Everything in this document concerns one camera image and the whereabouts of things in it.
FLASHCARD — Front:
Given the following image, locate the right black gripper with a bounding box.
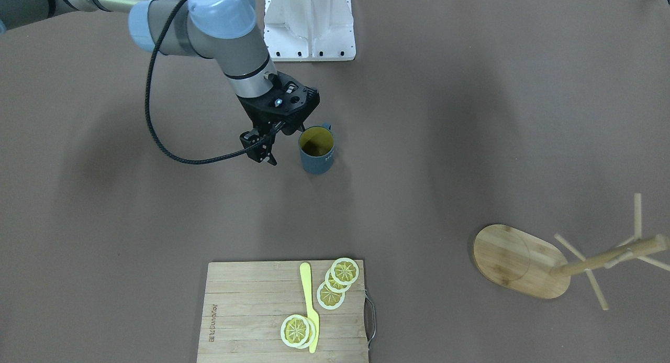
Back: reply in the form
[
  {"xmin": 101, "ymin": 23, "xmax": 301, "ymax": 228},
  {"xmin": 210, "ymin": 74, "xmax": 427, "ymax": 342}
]
[{"xmin": 238, "ymin": 72, "xmax": 320, "ymax": 133}]

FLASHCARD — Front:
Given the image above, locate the dark blue mug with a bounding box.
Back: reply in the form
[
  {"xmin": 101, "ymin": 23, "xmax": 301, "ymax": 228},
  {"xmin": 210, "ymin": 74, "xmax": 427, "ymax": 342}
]
[{"xmin": 298, "ymin": 124, "xmax": 335, "ymax": 175}]

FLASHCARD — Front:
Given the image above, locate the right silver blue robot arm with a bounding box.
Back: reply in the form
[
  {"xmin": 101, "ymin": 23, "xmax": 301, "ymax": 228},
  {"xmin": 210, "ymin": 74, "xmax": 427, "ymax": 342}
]
[{"xmin": 1, "ymin": 0, "xmax": 320, "ymax": 135}]

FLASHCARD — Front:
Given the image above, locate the wooden cup storage rack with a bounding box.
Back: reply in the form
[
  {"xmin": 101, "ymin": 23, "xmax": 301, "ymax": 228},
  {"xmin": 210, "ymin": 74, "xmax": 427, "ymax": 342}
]
[{"xmin": 471, "ymin": 193, "xmax": 668, "ymax": 311}]

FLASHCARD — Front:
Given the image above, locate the lemon slice toy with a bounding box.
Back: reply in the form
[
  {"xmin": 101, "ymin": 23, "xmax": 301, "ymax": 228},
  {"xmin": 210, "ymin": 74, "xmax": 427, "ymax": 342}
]
[
  {"xmin": 280, "ymin": 314, "xmax": 315, "ymax": 349},
  {"xmin": 325, "ymin": 269, "xmax": 352, "ymax": 293},
  {"xmin": 317, "ymin": 282, "xmax": 345, "ymax": 310},
  {"xmin": 330, "ymin": 257, "xmax": 361, "ymax": 286}
]

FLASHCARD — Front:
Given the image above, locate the wooden cutting board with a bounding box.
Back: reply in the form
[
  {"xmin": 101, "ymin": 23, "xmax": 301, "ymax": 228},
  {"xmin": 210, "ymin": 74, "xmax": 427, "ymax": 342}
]
[{"xmin": 196, "ymin": 260, "xmax": 375, "ymax": 362}]

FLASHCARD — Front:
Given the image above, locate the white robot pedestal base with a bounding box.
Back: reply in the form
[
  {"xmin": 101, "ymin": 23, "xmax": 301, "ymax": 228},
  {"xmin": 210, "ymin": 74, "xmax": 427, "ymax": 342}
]
[{"xmin": 263, "ymin": 0, "xmax": 356, "ymax": 62}]

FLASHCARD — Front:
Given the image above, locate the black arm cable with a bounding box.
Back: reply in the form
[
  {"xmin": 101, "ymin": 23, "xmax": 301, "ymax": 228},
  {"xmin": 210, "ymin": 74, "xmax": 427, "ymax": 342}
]
[{"xmin": 144, "ymin": 0, "xmax": 286, "ymax": 164}]

